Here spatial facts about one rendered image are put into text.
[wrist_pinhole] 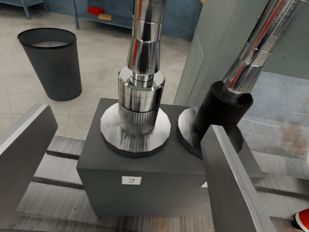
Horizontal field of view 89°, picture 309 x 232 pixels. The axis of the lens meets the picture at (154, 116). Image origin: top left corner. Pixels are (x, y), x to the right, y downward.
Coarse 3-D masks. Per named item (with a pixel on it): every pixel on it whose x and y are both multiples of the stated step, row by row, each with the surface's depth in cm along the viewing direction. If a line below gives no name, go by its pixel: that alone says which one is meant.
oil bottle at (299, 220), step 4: (300, 212) 34; (304, 212) 33; (308, 212) 32; (296, 216) 34; (300, 216) 33; (304, 216) 32; (308, 216) 32; (300, 220) 33; (304, 220) 32; (308, 220) 32; (300, 224) 33; (304, 224) 32; (308, 224) 32; (304, 228) 33; (308, 228) 32
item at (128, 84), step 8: (120, 72) 15; (128, 72) 15; (160, 72) 16; (120, 80) 15; (128, 80) 14; (136, 80) 15; (152, 80) 15; (160, 80) 15; (120, 88) 15; (128, 88) 14; (136, 88) 14; (144, 88) 14; (152, 88) 14; (160, 88) 15; (136, 96) 14; (144, 96) 14; (152, 96) 15
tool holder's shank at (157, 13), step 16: (144, 0) 10; (160, 0) 10; (144, 16) 11; (160, 16) 11; (144, 32) 12; (160, 32) 12; (144, 48) 12; (128, 64) 14; (144, 64) 13; (144, 80) 15
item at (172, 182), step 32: (96, 128) 20; (160, 128) 20; (192, 128) 21; (96, 160) 17; (128, 160) 18; (160, 160) 18; (192, 160) 19; (96, 192) 21; (128, 192) 21; (160, 192) 22; (192, 192) 22
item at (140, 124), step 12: (120, 96) 16; (132, 96) 15; (156, 96) 15; (120, 108) 17; (132, 108) 16; (144, 108) 16; (156, 108) 17; (120, 120) 18; (132, 120) 17; (144, 120) 17; (132, 132) 18; (144, 132) 18
